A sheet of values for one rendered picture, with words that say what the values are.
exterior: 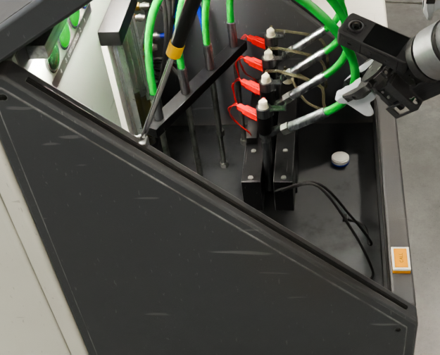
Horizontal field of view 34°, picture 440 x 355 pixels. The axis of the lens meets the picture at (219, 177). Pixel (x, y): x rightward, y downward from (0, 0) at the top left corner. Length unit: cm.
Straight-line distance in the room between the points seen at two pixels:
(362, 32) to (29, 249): 60
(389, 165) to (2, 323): 79
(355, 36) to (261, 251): 34
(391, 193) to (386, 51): 43
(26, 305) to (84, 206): 29
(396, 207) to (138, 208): 54
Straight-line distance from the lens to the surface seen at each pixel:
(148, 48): 128
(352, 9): 188
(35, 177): 104
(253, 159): 144
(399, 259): 128
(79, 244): 113
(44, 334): 136
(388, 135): 153
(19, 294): 127
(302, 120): 124
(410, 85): 109
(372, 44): 105
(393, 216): 137
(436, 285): 249
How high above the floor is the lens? 194
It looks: 43 degrees down
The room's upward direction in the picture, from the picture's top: 9 degrees counter-clockwise
